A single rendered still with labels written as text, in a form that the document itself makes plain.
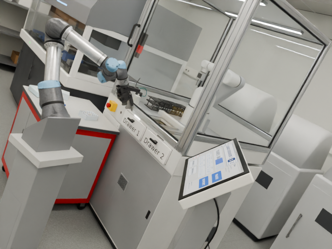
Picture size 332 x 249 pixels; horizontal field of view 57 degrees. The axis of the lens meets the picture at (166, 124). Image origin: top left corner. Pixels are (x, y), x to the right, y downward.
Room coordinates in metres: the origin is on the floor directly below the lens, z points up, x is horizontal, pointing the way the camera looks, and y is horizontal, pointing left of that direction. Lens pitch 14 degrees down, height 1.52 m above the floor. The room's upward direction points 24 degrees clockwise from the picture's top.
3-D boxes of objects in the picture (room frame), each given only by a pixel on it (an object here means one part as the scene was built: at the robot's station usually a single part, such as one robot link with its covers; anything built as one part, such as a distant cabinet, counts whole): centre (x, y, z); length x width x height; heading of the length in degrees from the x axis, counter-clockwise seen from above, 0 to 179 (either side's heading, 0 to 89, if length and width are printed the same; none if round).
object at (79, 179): (2.24, 0.72, 0.38); 0.62 x 0.58 x 0.76; 43
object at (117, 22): (3.66, 1.14, 0.89); 1.86 x 1.21 x 1.78; 43
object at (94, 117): (2.20, 0.56, 0.78); 0.12 x 0.08 x 0.04; 151
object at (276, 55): (2.10, -0.50, 1.52); 0.87 x 0.01 x 0.86; 133
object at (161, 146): (1.92, 0.00, 0.87); 0.29 x 0.02 x 0.11; 43
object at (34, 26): (3.63, 1.14, 1.13); 1.78 x 1.14 x 0.45; 43
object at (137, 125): (2.15, 0.22, 0.87); 0.29 x 0.02 x 0.11; 43
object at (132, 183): (2.45, -0.16, 0.40); 1.03 x 0.95 x 0.80; 43
